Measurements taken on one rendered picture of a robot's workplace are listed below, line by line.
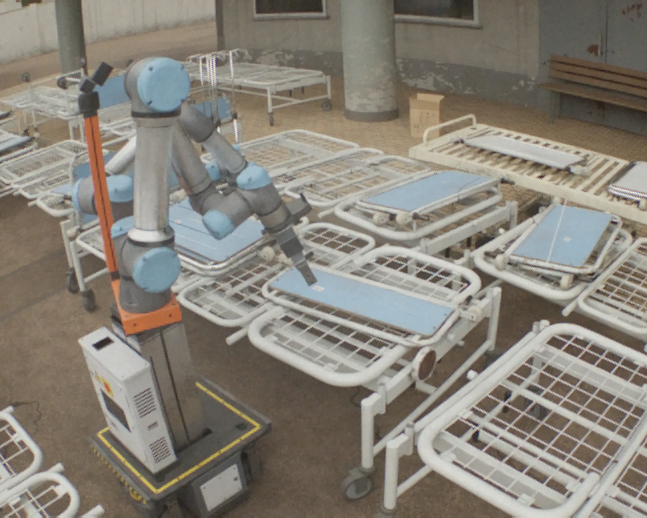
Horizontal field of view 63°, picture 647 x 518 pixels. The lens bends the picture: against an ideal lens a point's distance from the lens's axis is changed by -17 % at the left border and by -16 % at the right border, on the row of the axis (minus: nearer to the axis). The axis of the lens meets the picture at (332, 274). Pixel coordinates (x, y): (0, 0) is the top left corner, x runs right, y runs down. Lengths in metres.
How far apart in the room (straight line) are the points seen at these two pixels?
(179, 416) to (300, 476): 0.56
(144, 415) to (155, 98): 0.96
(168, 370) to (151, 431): 0.20
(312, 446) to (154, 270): 1.25
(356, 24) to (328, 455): 5.12
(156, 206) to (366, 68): 5.49
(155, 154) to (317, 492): 1.39
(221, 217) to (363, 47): 5.35
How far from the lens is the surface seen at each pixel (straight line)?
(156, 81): 1.28
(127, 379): 1.73
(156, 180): 1.34
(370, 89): 6.75
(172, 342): 1.86
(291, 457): 2.39
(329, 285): 2.37
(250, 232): 2.76
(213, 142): 2.19
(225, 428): 2.12
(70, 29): 12.90
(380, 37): 6.69
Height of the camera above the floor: 1.69
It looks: 28 degrees down
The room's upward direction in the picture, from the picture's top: 3 degrees counter-clockwise
